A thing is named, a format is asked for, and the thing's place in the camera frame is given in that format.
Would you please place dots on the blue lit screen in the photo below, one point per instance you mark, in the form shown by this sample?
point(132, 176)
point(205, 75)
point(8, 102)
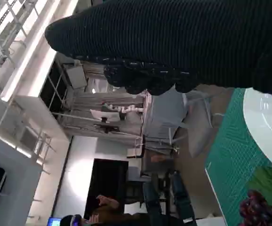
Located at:
point(54, 222)

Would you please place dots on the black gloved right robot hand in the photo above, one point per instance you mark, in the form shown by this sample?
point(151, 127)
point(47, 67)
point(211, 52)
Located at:
point(173, 35)

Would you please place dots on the black door panel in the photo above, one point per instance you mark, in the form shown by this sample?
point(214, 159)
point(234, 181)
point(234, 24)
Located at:
point(107, 179)

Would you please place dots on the green cutting mat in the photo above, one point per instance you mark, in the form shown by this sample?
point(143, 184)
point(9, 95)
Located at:
point(230, 150)

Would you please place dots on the gray chair white frame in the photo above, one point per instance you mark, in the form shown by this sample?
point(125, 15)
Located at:
point(164, 110)

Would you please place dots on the metal frame rack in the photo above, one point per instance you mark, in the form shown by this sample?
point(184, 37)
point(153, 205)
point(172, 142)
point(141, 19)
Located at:
point(84, 101)

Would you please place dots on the person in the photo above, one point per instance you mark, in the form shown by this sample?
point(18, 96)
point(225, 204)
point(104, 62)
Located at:
point(180, 188)
point(131, 220)

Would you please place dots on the white monitor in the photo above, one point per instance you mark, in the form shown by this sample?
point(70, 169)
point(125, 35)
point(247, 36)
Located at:
point(103, 115)

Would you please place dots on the white plate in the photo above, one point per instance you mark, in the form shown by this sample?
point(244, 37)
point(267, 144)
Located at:
point(265, 122)

